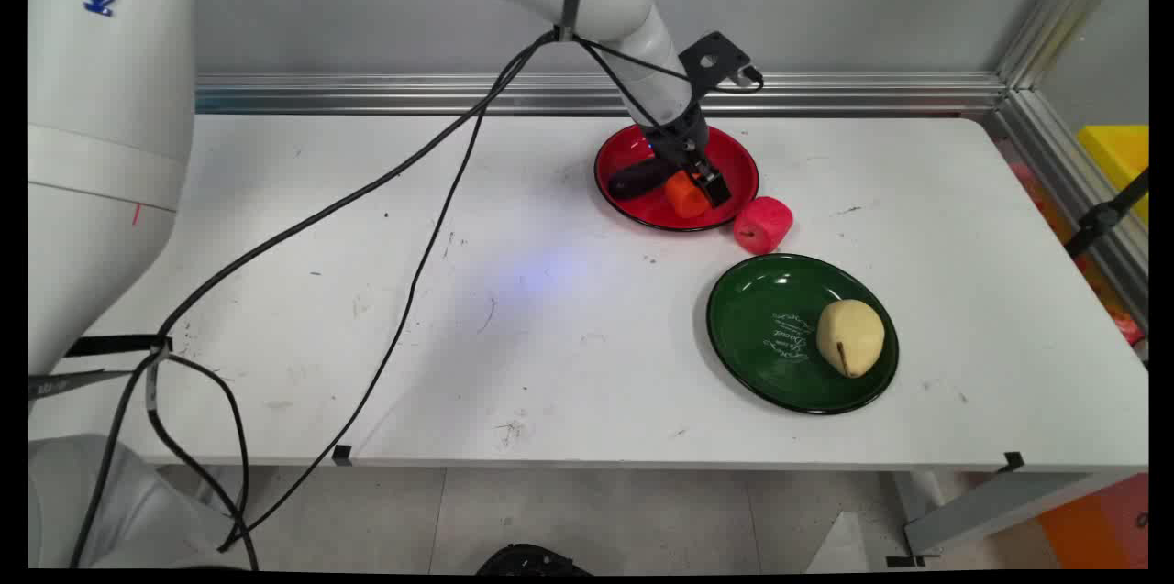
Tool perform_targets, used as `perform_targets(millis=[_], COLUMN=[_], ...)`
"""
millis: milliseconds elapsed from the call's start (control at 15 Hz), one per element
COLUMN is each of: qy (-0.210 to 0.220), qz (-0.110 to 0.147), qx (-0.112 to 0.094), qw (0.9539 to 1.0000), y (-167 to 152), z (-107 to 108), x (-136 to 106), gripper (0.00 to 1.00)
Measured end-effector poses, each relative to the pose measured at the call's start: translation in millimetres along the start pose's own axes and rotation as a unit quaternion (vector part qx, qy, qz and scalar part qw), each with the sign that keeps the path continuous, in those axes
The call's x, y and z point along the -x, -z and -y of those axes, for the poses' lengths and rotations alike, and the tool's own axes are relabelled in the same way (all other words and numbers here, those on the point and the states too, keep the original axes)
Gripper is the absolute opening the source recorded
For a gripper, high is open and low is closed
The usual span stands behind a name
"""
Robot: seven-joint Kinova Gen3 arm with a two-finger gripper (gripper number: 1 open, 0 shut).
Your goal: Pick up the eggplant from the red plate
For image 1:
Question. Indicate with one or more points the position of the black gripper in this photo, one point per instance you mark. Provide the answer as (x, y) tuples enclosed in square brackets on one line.
[(677, 137)]

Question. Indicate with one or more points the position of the dark purple toy eggplant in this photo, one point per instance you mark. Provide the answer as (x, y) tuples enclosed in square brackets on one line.
[(635, 179)]

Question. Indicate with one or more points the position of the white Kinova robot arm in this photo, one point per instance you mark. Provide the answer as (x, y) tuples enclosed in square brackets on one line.
[(101, 107)]

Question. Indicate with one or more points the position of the orange toy carrot piece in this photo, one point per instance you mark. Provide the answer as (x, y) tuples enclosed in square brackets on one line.
[(684, 197)]

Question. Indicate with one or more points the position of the red round plate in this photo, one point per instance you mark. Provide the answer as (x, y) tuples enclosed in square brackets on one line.
[(725, 158)]

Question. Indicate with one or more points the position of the red toy apple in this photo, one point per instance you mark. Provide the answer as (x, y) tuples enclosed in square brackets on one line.
[(763, 225)]

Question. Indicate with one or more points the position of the green round plate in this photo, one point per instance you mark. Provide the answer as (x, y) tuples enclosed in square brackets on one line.
[(770, 336)]

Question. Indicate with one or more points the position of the pale yellow toy pear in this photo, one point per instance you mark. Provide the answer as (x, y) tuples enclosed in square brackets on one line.
[(851, 336)]

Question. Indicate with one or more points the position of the black round object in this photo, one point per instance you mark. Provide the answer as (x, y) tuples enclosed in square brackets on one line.
[(532, 561)]

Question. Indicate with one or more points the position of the yellow plastic box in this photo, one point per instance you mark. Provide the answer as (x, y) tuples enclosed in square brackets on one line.
[(1119, 158)]

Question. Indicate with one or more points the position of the small black tape piece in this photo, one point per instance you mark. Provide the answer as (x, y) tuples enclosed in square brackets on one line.
[(1013, 462), (342, 455)]

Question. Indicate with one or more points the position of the grey metal table leg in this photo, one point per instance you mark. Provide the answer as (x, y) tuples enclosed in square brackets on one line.
[(991, 511)]

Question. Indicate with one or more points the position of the orange box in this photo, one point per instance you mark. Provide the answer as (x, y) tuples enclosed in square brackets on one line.
[(1101, 524)]

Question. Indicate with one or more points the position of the black tape strip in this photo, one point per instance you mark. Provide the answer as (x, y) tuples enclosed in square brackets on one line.
[(110, 346)]

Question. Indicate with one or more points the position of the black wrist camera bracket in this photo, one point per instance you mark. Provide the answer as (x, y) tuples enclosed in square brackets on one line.
[(715, 60)]

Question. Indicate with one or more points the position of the horizontal aluminium frame rail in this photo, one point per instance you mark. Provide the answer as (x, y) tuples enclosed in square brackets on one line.
[(459, 93)]

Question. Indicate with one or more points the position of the angled aluminium frame rail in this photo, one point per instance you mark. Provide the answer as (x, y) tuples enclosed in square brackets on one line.
[(1073, 171)]

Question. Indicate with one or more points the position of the aluminium frame post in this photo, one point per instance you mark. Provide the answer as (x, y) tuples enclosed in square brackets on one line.
[(1064, 11)]

